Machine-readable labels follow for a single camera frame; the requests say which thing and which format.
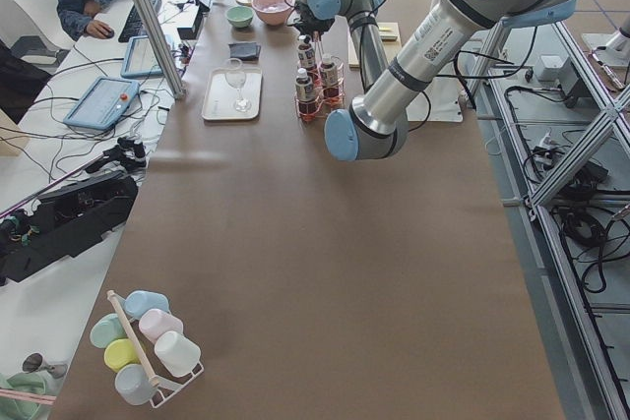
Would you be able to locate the black equipment case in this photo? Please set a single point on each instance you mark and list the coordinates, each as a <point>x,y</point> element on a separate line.
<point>71,214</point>

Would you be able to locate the steel jigger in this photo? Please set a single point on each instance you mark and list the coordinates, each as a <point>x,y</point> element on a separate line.
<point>35,363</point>

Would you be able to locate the cream rabbit tray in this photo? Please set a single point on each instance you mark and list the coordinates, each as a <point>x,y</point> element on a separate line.
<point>218,103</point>

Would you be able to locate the wooden cutting board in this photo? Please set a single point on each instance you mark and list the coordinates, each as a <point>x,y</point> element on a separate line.
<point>389,33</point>

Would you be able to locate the green bowl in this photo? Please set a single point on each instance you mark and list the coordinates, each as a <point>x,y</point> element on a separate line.
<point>239,17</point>

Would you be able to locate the tea bottle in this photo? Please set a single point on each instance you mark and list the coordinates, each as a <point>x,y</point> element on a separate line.
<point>305,95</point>
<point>330,81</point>
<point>306,56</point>

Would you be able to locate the black keyboard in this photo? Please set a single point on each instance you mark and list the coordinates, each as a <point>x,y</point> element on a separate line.
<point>134,25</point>

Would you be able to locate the white wire cup rack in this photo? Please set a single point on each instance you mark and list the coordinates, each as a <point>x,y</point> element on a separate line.
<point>166,385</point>

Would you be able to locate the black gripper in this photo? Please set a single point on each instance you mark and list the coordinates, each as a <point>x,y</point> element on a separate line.
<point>313,26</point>

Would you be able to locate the grey blue cup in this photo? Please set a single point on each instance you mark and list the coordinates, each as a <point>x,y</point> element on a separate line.
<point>132,383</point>

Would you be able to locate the blue teach pendant near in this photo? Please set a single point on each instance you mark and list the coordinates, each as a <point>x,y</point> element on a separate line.
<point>103,104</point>

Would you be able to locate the mint green cup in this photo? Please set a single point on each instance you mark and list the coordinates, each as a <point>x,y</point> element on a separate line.
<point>106,330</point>

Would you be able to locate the pink cup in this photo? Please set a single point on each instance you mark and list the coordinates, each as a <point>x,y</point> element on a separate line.
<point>156,322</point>

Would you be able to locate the clear wine glass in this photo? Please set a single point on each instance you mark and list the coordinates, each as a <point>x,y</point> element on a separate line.
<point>235,77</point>

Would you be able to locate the blue teach pendant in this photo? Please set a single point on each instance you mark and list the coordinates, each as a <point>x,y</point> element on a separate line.
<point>139,61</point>
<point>103,104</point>

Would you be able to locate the tea bottle front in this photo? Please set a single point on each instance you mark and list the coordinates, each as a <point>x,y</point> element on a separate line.
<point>305,95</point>

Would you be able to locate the aluminium frame post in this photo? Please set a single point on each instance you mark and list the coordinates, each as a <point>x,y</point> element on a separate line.
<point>160,48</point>

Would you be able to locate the light blue cup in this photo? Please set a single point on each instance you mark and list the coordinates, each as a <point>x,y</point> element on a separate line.
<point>138,302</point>

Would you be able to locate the yellow cup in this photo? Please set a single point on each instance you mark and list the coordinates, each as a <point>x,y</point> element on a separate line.
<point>119,353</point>

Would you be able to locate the white cup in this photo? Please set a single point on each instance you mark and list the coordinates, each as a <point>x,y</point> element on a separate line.
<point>178,354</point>

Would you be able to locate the blue teach pendant far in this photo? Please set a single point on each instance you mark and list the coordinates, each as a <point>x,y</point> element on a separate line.
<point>139,61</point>

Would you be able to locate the dark grey folded cloth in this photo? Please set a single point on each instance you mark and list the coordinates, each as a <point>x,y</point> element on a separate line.
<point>245,51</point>

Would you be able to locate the pink bowl with ice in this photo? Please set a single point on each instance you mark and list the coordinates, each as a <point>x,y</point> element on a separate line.
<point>273,12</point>

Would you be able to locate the copper wire bottle basket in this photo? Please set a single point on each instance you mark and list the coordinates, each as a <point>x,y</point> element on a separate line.
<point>322,108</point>

